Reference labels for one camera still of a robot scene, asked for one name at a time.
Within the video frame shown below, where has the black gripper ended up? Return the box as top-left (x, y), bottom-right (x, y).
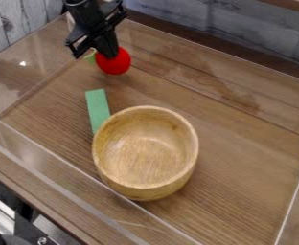
top-left (64, 2), bottom-right (128, 59)

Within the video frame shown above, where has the red felt fruit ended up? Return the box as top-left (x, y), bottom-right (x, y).
top-left (84, 47), bottom-right (132, 75)

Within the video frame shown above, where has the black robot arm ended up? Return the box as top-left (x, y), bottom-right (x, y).
top-left (64, 0), bottom-right (128, 59)

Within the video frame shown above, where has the green flat block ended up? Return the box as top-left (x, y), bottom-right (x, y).
top-left (85, 89), bottom-right (110, 132)

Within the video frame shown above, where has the wooden bowl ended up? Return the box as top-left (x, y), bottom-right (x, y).
top-left (92, 105), bottom-right (199, 201)

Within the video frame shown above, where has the clear acrylic tray enclosure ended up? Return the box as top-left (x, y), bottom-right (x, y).
top-left (0, 19), bottom-right (299, 245)

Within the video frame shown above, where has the black bracket with screw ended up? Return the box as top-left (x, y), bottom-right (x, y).
top-left (14, 213), bottom-right (58, 245)

